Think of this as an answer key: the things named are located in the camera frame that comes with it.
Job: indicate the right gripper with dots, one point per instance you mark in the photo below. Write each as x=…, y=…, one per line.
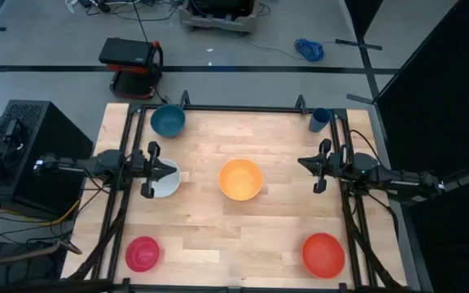
x=330, y=167

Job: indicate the light orange bowl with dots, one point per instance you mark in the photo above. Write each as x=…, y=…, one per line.
x=240, y=180

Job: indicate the black computer tower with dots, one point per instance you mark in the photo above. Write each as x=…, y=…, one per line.
x=55, y=134

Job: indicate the black curtain panel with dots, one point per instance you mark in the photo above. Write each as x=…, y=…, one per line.
x=442, y=101

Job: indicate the dark blue cup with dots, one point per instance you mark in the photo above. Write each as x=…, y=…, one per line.
x=320, y=120

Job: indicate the white bowl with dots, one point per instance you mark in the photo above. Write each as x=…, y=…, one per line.
x=169, y=186

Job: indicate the teal bowl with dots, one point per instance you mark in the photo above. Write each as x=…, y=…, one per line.
x=168, y=121

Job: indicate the wheeled pallet with equipment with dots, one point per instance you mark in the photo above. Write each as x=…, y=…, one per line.
x=218, y=22

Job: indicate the black floor bar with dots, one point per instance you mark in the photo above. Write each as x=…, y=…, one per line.
x=358, y=44

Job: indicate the crimson red bowl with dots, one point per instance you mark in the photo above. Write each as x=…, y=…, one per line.
x=142, y=254

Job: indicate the orange-red bowl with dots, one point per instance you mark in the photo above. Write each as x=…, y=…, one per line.
x=323, y=255

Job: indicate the black aluminium table frame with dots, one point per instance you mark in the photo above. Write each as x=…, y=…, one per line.
x=238, y=107

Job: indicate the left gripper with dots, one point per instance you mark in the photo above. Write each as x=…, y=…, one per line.
x=145, y=167

